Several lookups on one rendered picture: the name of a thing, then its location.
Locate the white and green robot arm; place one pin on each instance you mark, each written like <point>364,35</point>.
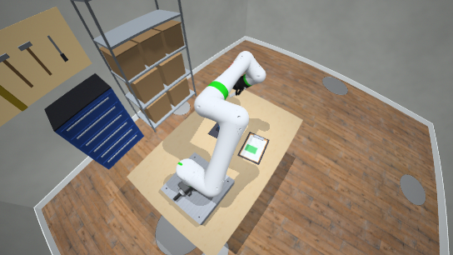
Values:
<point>232,120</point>

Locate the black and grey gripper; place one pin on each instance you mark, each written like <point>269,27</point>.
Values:
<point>237,86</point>

